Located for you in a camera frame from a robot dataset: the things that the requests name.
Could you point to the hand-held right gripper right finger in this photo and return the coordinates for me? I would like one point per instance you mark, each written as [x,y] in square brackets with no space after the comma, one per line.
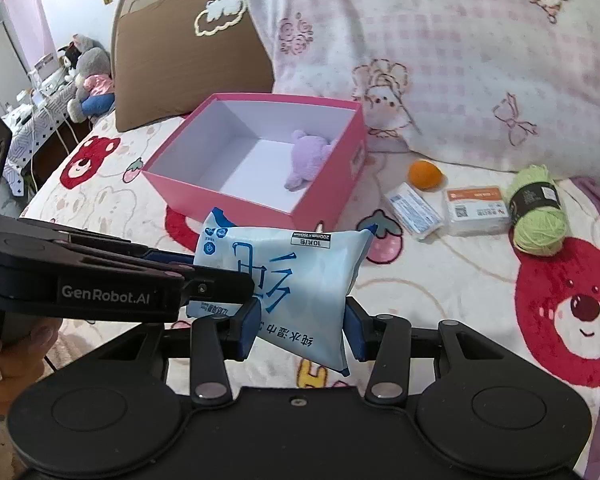
[352,330]

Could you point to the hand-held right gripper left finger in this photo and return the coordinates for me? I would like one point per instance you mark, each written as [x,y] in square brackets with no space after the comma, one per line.
[247,327]

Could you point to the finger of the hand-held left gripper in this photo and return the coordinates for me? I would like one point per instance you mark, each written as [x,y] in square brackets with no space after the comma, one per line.
[170,259]
[220,290]

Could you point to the blue wet wipes packet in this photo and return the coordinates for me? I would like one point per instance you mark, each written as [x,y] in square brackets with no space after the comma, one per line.
[290,280]

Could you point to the small white blue packet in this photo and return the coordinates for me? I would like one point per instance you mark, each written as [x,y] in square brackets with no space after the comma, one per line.
[415,212]

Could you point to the pink cardboard box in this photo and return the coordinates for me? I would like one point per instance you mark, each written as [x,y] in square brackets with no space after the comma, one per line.
[320,190]

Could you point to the purple plush toy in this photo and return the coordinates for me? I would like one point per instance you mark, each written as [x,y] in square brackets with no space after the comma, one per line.
[307,160]

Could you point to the clear plastic box orange label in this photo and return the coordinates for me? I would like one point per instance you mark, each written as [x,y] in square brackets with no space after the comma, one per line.
[475,212]

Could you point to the orange makeup sponge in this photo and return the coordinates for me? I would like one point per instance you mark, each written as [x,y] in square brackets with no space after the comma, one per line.
[424,175]

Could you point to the green yarn ball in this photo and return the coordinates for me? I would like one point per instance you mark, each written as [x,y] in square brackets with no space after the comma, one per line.
[540,225]

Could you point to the person's left hand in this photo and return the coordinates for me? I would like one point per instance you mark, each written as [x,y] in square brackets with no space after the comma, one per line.
[20,360]

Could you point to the side table with patterned cloth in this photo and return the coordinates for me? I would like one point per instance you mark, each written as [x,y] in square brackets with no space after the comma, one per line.
[40,115]

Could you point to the brown pillow with cloud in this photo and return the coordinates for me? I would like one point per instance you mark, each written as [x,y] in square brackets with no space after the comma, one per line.
[180,60]

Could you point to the white appliance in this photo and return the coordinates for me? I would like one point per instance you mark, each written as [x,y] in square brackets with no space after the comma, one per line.
[47,77]

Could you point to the grey plush toy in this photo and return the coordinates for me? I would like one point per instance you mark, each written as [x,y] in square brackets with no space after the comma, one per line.
[92,65]

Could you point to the white wardrobe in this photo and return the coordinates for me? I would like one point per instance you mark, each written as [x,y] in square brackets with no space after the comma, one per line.
[0,65]

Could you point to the black white plush toy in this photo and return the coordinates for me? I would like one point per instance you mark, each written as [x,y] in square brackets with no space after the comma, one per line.
[70,60]

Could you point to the pink curtain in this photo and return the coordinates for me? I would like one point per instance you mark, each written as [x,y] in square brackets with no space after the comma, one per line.
[30,15]

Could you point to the pink checked pillow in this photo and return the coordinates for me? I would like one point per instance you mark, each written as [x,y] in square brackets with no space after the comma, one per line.
[455,50]

